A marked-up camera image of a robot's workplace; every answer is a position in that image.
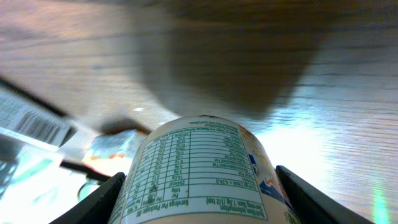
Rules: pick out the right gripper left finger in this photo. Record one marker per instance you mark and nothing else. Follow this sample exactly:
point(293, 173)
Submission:
point(97, 207)

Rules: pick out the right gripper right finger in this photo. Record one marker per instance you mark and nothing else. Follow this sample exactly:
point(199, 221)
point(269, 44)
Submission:
point(312, 205)

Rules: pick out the small orange snack box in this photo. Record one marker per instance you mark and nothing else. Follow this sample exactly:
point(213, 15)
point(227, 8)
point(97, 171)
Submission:
point(113, 153)

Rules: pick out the green lid white jar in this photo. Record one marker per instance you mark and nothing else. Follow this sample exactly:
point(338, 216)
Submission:
point(202, 169)

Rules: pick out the white green medicine box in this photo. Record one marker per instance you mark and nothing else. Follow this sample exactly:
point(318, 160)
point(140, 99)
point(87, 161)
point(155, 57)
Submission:
point(29, 123)

